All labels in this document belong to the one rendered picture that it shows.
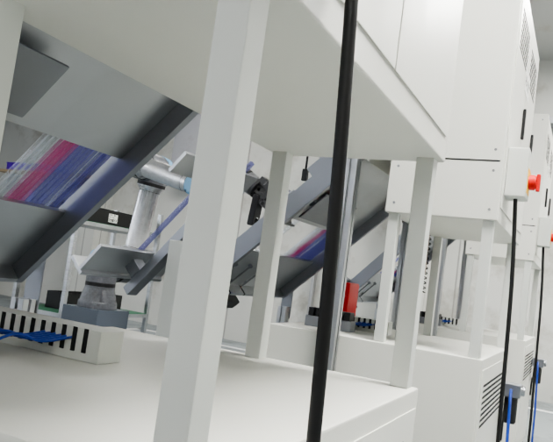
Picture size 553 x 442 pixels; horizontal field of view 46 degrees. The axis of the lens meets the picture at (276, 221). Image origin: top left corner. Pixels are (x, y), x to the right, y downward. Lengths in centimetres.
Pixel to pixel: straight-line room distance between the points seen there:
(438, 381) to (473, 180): 57
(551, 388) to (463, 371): 428
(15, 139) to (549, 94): 684
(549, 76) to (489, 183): 462
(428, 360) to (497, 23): 98
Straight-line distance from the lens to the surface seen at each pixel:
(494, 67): 198
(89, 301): 257
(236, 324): 706
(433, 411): 190
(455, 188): 190
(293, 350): 201
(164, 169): 242
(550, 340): 611
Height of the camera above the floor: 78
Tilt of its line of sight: 5 degrees up
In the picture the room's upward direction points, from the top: 8 degrees clockwise
